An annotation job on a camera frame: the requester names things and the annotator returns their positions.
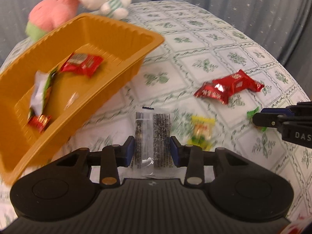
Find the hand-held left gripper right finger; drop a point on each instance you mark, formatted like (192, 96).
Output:
(175, 151)

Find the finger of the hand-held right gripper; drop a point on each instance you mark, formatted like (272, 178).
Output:
(277, 111)
(268, 120)

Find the yellow snack packet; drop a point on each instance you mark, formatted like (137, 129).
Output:
(202, 131)

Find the red snack packet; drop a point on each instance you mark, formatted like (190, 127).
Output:
(81, 64)
(226, 87)

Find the orange plastic tray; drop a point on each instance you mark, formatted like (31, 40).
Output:
(102, 34)

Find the black sesame bar packet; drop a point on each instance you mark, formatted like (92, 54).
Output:
(158, 131)

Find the floral checked tablecloth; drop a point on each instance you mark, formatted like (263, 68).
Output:
(195, 41)

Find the small red gold candy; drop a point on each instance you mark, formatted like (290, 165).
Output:
(39, 123)

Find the green candy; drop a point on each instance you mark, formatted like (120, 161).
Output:
(252, 114)

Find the red white printed cloth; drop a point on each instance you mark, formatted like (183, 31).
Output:
(295, 226)

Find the green white snack packet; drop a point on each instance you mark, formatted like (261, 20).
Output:
(40, 95)

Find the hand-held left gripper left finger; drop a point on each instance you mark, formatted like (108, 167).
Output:
(129, 151)

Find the pink starfish plush toy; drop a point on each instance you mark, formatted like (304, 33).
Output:
(51, 12)

